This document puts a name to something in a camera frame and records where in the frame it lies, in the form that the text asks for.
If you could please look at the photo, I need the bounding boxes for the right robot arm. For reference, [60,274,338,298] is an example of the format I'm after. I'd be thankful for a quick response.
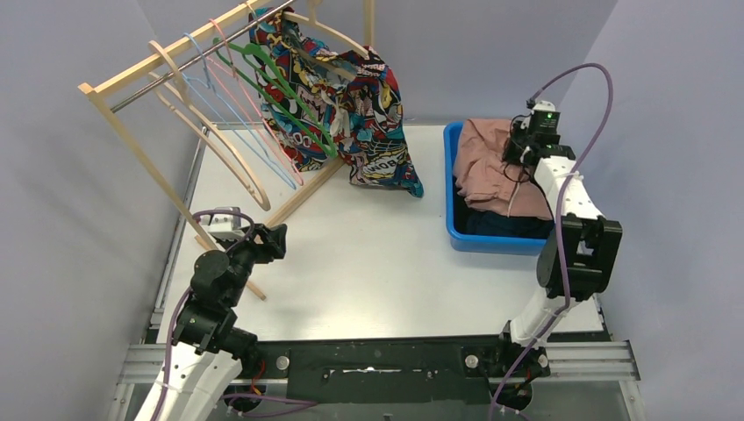
[493,111,623,375]

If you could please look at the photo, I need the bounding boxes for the metal hanging rod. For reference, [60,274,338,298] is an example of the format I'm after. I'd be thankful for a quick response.
[110,0,301,114]

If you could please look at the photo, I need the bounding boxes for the colourful comic print shorts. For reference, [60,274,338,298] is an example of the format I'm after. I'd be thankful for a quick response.
[249,15,424,198]

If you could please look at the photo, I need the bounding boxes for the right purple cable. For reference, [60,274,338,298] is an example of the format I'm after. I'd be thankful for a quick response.
[487,62,615,421]

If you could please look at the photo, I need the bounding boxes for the wooden clothes rack frame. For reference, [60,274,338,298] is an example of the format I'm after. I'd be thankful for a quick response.
[77,0,378,302]

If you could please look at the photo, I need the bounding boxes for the navy blue shorts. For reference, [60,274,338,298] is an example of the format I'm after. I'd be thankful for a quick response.
[464,211,554,239]

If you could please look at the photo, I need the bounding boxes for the purple cable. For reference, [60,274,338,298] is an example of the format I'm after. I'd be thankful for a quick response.
[487,62,615,421]
[148,209,257,421]

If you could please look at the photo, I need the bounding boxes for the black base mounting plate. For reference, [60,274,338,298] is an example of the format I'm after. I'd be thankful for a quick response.
[197,332,554,405]

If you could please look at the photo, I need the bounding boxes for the blue plastic bin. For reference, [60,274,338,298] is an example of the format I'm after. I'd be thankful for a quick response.
[443,121,554,256]

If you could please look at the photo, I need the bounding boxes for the pink wire hanger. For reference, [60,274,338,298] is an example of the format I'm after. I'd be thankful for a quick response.
[209,18,304,189]

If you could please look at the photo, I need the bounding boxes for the green plastic hanger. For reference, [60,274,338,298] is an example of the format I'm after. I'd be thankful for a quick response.
[212,38,337,158]

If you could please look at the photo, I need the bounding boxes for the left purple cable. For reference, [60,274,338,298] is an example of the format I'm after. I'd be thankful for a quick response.
[148,209,257,421]

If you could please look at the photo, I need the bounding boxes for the dusty pink shorts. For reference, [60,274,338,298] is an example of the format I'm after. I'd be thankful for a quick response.
[453,118,553,220]

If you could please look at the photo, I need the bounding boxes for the aluminium table frame rail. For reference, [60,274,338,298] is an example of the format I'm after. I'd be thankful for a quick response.
[104,122,211,421]

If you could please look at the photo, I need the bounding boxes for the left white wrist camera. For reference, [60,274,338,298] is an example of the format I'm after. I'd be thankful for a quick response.
[200,207,243,240]

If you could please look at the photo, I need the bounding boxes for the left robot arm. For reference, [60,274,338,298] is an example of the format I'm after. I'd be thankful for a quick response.
[136,224,287,420]

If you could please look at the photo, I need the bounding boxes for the beige wooden hanger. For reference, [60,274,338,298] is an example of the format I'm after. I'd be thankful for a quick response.
[148,40,271,211]

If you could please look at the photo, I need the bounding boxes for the light blue wire hanger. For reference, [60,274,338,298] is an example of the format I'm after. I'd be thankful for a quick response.
[183,33,293,187]

